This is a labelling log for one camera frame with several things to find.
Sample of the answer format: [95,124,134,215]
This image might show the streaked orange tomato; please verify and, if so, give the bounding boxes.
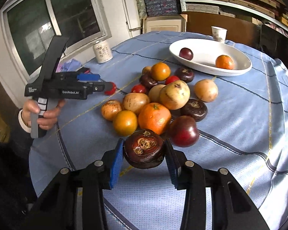
[101,100,123,122]

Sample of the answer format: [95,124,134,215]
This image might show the tan speckled pear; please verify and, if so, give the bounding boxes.
[123,92,150,115]

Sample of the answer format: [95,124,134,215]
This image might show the small tan round fruit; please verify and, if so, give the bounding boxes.
[142,66,151,74]

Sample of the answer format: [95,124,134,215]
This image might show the pale tan pear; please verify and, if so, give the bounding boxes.
[148,84,165,103]

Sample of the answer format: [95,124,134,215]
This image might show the large orange mandarin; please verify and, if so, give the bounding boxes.
[138,103,172,135]

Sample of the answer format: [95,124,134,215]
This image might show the red cherry tomato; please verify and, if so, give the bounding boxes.
[165,75,179,85]

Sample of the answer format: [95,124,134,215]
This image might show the large tan pear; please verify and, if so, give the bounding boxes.
[159,80,190,110]

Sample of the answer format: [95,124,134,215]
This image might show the dark brown mangosteen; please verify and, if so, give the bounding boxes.
[123,129,165,169]

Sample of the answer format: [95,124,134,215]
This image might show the dark red plum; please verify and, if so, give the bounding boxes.
[168,116,199,147]
[179,47,194,61]

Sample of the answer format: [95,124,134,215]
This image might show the round tan pear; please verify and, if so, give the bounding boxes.
[194,79,218,102]

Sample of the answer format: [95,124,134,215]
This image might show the small red tomato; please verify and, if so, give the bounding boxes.
[104,82,116,96]

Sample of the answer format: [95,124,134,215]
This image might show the small yellow-orange fruit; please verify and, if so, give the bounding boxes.
[150,62,171,81]

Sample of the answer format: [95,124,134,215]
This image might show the person's left hand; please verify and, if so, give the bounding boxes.
[21,99,66,131]

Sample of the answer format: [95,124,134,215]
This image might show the red-cased smartphone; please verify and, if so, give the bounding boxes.
[77,67,90,74]

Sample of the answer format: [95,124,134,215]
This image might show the white drink can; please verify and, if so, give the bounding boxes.
[93,40,113,64]

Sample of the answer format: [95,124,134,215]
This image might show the purple cloth pile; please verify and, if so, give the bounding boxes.
[56,59,82,73]

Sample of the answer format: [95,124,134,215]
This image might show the blue checked tablecloth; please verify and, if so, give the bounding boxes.
[28,30,288,230]

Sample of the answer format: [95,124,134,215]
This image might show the framed picture panel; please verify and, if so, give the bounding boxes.
[142,15,188,34]

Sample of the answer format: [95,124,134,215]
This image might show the white oval plate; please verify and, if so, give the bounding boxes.
[169,39,252,77]

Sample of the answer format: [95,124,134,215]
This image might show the white paper cup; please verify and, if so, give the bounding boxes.
[211,26,227,43]

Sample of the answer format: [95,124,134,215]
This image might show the window with white frame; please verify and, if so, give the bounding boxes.
[2,0,111,80]

